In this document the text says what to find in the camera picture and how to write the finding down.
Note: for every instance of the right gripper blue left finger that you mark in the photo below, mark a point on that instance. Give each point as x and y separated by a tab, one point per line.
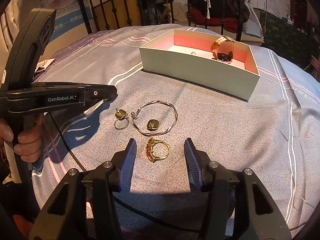
127	164

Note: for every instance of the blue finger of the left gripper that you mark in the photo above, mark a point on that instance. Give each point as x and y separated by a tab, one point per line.
95	93

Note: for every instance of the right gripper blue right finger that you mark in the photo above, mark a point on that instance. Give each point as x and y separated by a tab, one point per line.
193	166

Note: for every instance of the pale green jewelry box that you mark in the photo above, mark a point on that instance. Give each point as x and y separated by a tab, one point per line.
169	54

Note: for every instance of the person's left hand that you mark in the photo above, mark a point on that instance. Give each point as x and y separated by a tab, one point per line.
29	142

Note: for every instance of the white cloth at bed edge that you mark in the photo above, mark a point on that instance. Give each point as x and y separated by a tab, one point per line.
41	67

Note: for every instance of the gold oval pendant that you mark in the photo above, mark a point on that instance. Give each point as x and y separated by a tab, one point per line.
152	125

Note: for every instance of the blue and white poster board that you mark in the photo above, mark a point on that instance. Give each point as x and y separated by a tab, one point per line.
66	19

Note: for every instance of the grey striped bedsheet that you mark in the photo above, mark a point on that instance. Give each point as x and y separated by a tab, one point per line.
275	133

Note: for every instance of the red and black clothes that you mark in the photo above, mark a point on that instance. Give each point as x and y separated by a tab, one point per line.
198	12

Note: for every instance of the white hanging swing chair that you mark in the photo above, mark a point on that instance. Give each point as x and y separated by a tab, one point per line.
252	32

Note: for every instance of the black iron bed frame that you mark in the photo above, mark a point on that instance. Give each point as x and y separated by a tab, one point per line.
114	14

